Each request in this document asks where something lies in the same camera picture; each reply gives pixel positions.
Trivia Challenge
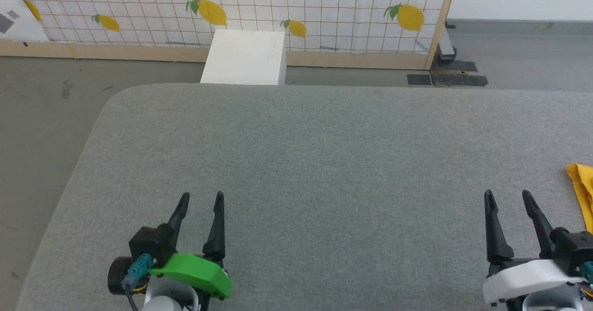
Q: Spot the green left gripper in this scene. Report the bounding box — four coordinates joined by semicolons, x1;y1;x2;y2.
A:
148;190;232;300

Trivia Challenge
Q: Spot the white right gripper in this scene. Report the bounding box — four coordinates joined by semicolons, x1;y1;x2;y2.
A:
482;190;585;305

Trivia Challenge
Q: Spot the yellow garment with black stripes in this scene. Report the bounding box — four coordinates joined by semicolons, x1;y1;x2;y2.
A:
565;163;593;234

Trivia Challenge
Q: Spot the grey fabric sofa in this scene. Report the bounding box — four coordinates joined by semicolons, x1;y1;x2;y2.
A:
16;83;593;311

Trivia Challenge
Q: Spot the black floor tape patch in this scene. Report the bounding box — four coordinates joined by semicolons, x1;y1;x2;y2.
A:
407;59;490;88

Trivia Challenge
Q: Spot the white box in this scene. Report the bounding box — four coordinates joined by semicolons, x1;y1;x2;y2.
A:
200;29;287;86

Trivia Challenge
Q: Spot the lemon pattern grid panel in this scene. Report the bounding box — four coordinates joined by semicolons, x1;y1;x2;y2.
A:
0;0;459;70

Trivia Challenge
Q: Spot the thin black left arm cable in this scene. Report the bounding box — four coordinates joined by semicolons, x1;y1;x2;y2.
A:
122;281;140;311

